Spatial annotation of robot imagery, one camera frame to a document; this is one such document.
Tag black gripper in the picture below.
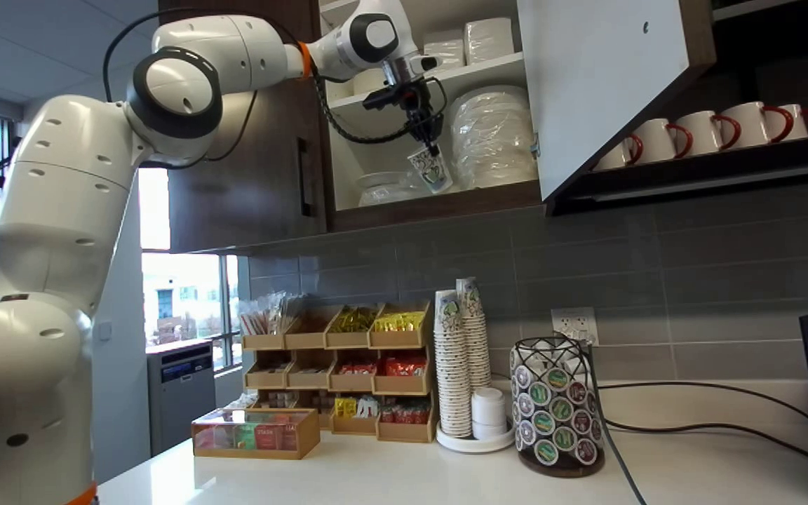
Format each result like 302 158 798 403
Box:
362 52 449 160

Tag white open cabinet door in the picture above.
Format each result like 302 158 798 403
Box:
513 0 720 205

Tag tall paper cup stack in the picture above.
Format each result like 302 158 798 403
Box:
454 274 494 393
432 287 474 444

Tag white cup lid stack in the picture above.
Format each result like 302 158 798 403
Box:
470 385 511 444

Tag wrapped paper plate stack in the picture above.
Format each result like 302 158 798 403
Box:
446 82 539 190

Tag clear plastic cutlery bag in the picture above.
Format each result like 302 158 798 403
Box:
358 166 428 211

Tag yellow sweetener packets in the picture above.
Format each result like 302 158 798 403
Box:
370 309 429 336

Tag yellow green packets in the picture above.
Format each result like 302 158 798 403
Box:
331 306 376 336

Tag red packets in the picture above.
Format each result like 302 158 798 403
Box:
380 351 429 378

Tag clear stirrer bag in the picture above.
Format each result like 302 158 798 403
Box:
240 291 304 339

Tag wooden condiment organizer rack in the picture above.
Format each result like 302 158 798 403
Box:
243 301 439 445

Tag white round tray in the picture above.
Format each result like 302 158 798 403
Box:
432 424 518 458

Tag wooden tea bag box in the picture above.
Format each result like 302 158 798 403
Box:
188 403 324 462

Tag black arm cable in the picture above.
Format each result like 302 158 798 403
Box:
101 8 449 166

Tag black cabinet door handle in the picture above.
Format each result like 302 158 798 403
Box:
296 135 320 222

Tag white mug red handle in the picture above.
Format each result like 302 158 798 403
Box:
593 135 647 173
673 106 745 158
630 114 693 167
778 102 808 142
720 97 798 151

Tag brown wooden wall cabinet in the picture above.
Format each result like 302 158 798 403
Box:
157 0 544 254

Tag white wall outlet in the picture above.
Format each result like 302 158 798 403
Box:
550 306 603 347

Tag dark open wall shelf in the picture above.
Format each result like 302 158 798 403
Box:
544 0 808 219

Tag wire coffee pod carousel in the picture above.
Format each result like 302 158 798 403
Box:
508 334 610 479

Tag black power cable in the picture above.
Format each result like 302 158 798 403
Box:
597 417 808 466
595 375 808 428

